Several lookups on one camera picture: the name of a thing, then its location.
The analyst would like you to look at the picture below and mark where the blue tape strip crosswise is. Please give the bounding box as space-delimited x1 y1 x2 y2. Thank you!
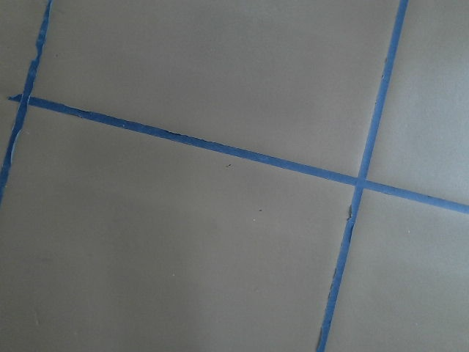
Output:
28 97 468 214

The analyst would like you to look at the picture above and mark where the blue tape strip lengthwise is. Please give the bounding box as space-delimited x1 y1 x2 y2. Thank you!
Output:
316 1 408 351

